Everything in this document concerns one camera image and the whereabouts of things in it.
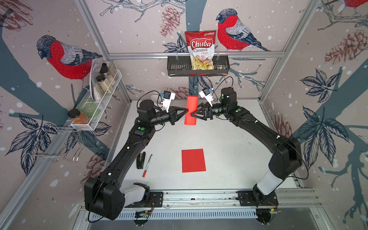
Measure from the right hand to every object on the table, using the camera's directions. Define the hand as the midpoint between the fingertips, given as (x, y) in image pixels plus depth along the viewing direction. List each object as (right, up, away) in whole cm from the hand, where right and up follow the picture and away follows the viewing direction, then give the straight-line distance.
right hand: (191, 113), depth 70 cm
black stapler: (-32, -29, +16) cm, 46 cm away
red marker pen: (-27, -32, +16) cm, 45 cm away
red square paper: (+1, -30, +18) cm, 35 cm away
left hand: (-1, +2, -4) cm, 5 cm away
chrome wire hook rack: (-54, -11, -13) cm, 57 cm away
